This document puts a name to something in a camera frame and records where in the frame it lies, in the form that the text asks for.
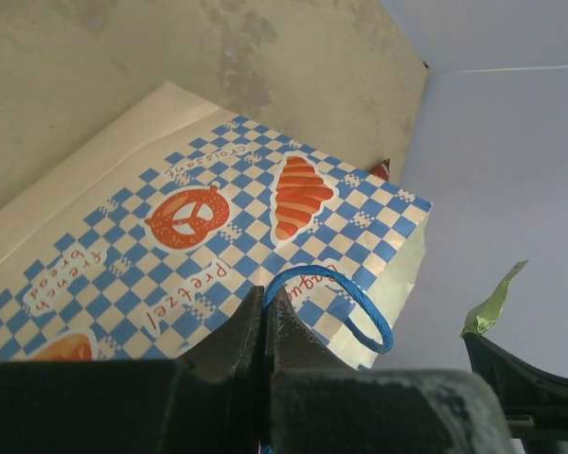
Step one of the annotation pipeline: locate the red orange snack bag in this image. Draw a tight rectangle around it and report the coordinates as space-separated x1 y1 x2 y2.
369 158 390 181

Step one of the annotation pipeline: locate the blue checkered paper bag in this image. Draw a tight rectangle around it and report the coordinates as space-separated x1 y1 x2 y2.
0 83 432 361

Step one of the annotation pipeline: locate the light green snack bag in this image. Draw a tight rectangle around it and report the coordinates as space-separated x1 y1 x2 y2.
460 260 528 337

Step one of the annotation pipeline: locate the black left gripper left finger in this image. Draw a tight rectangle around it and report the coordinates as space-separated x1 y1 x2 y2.
0 287 264 453

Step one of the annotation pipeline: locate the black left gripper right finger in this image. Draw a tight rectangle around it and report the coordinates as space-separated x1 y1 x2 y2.
264 289 509 453

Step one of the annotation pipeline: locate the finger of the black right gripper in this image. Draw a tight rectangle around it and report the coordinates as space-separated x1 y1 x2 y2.
462 333 568 421

